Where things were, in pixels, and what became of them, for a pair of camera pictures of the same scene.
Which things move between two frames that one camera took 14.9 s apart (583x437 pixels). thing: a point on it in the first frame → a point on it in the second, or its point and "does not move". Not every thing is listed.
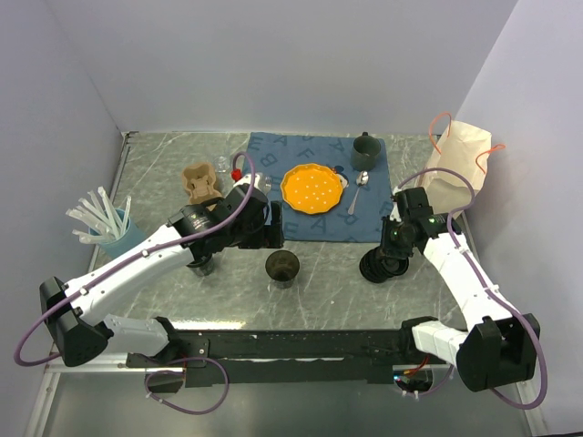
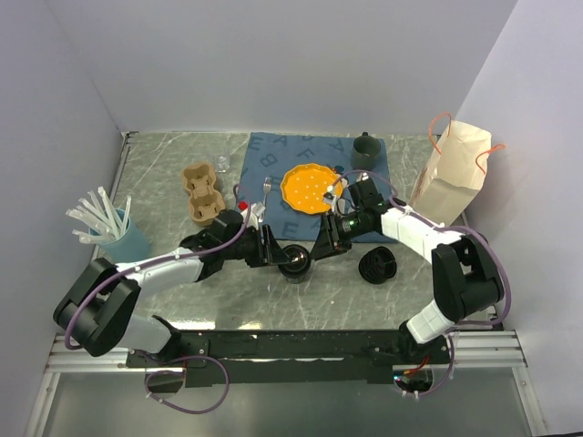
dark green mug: [365, 148] does not move
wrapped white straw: [88, 219] does not move
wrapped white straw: [111, 215] does not move
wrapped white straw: [87, 238] does not move
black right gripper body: [394, 238] → [351, 227]
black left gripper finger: [276, 237] → [274, 253]
